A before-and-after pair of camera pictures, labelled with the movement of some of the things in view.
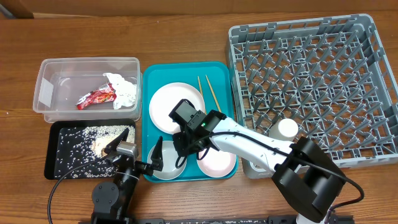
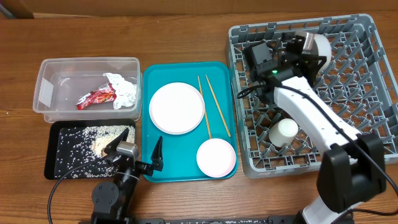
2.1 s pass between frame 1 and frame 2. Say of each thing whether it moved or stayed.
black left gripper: stayed
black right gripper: moved
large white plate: stayed
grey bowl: moved
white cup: stayed
